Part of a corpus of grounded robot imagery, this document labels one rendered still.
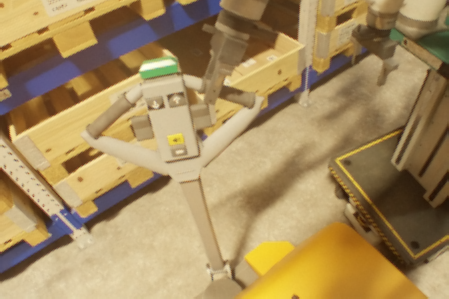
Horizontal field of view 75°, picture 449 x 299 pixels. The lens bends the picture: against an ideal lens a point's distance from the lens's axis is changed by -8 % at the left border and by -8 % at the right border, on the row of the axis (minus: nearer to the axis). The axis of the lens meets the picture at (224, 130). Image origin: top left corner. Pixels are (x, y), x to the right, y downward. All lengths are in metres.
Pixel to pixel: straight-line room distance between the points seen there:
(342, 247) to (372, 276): 0.11
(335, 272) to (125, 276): 1.35
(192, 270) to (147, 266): 0.27
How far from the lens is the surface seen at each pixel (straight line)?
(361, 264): 1.00
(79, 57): 1.45
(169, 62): 0.68
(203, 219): 1.03
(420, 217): 1.83
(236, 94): 0.72
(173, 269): 1.96
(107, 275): 2.08
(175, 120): 0.72
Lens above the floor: 1.80
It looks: 47 degrees down
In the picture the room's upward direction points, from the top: 8 degrees counter-clockwise
